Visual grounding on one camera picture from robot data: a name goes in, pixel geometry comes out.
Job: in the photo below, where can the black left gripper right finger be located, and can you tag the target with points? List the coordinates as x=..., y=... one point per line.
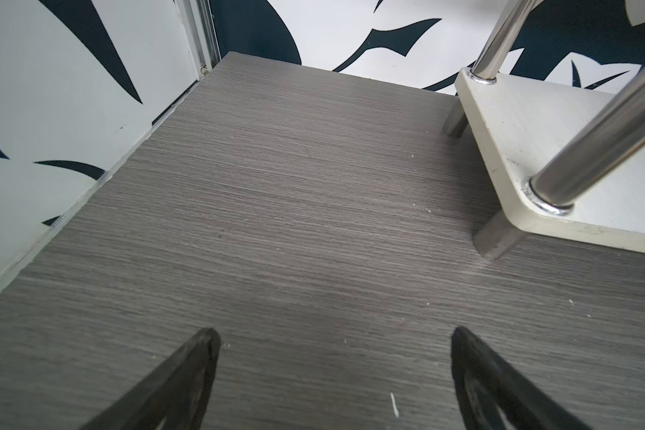
x=493, y=395

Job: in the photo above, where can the white two-tier metal shelf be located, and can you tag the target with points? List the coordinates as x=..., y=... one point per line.
x=556, y=103

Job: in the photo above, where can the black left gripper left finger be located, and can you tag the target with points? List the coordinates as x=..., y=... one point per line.
x=174, y=395

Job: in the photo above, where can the aluminium frame of enclosure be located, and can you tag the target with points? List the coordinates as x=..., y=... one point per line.
x=200, y=31

